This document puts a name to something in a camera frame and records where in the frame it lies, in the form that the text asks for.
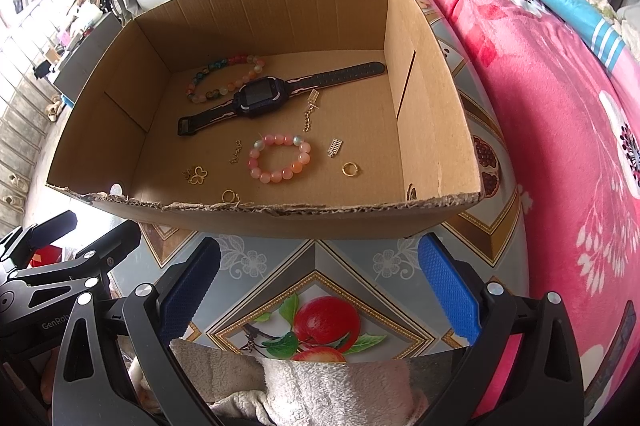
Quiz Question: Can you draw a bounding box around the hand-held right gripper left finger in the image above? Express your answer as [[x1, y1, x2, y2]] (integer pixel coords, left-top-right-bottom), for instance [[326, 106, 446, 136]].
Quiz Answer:
[[51, 236, 223, 426]]

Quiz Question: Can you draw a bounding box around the pink floral blanket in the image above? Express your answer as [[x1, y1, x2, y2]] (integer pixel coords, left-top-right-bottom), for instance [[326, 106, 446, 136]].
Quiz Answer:
[[377, 0, 640, 417]]

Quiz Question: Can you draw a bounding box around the pink bead bracelet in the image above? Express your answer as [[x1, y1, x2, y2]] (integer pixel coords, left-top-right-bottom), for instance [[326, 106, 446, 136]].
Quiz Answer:
[[247, 132, 314, 185]]

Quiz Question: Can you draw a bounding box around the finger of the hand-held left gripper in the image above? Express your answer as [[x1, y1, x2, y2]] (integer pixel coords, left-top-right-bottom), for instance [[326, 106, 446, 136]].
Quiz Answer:
[[9, 220, 143, 298], [0, 210, 79, 268]]

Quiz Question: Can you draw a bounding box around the gold chain pendant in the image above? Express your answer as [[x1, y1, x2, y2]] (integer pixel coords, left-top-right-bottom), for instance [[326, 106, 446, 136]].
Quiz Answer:
[[301, 88, 321, 133]]

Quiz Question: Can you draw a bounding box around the black smartwatch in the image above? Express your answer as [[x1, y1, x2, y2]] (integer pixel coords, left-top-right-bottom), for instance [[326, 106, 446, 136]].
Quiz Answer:
[[177, 61, 387, 137]]

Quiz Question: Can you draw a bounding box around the brown cardboard box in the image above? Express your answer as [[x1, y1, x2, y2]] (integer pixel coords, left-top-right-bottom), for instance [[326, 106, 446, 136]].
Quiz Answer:
[[46, 0, 486, 239]]

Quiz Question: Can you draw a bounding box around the multicolour bead bracelet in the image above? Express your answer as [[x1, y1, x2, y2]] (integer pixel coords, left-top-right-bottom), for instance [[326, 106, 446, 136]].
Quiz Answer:
[[186, 52, 267, 105]]

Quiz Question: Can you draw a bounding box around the grey cabinet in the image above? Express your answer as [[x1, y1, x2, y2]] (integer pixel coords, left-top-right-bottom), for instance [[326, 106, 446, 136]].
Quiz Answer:
[[52, 10, 124, 103]]

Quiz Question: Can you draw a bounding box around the white fluffy garment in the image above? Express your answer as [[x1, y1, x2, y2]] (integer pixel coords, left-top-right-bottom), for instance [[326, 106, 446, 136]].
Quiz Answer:
[[127, 338, 431, 426]]

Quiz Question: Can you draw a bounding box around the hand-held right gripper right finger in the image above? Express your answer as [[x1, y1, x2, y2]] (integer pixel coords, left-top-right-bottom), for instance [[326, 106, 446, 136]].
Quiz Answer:
[[417, 232, 586, 426]]

